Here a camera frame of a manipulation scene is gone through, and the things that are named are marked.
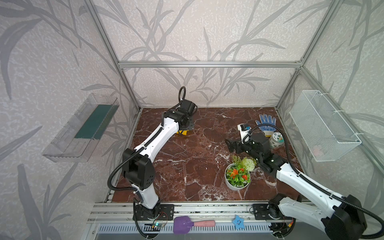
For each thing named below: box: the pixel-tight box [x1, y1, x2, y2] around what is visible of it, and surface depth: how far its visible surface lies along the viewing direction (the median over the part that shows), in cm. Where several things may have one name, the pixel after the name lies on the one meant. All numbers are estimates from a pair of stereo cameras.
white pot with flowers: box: [224, 155, 257, 191], surface depth 74 cm
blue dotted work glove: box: [255, 113, 277, 138], surface depth 114 cm
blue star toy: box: [232, 215, 245, 230], surface depth 72 cm
